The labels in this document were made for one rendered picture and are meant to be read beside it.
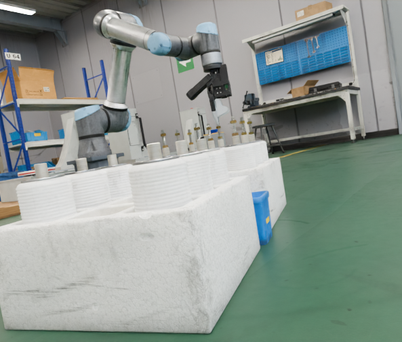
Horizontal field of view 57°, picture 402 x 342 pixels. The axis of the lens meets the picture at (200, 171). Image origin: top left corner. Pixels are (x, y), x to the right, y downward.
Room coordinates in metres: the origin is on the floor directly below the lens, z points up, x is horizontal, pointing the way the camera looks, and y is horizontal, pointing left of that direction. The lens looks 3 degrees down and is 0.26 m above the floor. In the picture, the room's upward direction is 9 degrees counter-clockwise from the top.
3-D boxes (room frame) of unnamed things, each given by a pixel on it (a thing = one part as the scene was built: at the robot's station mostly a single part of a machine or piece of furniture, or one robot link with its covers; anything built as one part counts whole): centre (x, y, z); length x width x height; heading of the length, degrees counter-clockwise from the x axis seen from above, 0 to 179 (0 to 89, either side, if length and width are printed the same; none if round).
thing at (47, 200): (0.69, 0.29, 0.16); 0.10 x 0.10 x 0.18
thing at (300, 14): (5.57, -2.03, 1.96); 0.46 x 0.28 x 0.16; 50
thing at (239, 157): (1.12, -0.12, 0.16); 0.10 x 0.10 x 0.18
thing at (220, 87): (1.38, -0.11, 0.49); 0.09 x 0.08 x 0.12; 79
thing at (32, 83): (6.15, 2.55, 1.70); 0.72 x 0.58 x 0.50; 147
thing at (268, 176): (1.27, -0.05, 0.09); 0.39 x 0.39 x 0.18; 70
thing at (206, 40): (1.38, -0.10, 0.65); 0.09 x 0.08 x 0.11; 49
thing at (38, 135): (5.99, 2.63, 0.90); 0.50 x 0.38 x 0.21; 55
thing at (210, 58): (1.38, -0.11, 0.57); 0.08 x 0.08 x 0.05
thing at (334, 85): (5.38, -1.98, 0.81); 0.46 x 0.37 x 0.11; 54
